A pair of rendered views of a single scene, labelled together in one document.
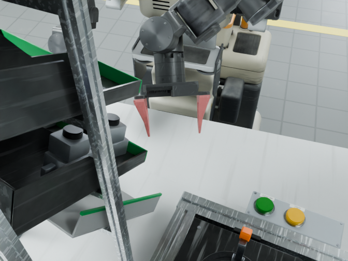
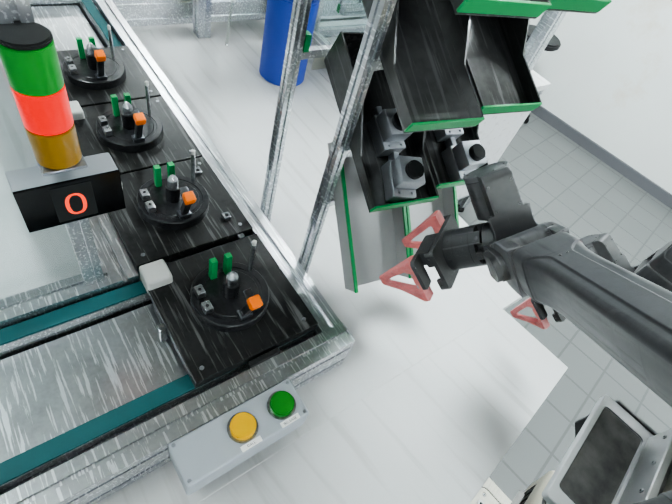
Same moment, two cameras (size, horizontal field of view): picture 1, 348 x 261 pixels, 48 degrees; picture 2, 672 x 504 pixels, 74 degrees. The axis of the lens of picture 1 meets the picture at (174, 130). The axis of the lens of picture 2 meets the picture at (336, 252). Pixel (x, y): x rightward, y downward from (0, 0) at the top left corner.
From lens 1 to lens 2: 0.72 m
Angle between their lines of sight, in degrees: 64
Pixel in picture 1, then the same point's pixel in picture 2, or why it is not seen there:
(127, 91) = (401, 107)
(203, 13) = (518, 237)
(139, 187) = (398, 343)
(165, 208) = (357, 350)
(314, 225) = (216, 442)
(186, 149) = (428, 428)
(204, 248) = (279, 307)
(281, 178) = not seen: outside the picture
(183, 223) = (318, 313)
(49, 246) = not seen: hidden behind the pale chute
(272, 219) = (260, 400)
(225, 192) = (340, 426)
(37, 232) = not seen: hidden behind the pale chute
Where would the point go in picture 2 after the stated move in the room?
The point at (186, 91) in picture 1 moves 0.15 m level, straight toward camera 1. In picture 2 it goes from (425, 244) to (336, 187)
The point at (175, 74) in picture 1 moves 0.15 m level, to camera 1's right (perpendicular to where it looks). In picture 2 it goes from (452, 237) to (408, 311)
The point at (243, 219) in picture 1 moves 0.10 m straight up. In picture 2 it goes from (283, 369) to (293, 343)
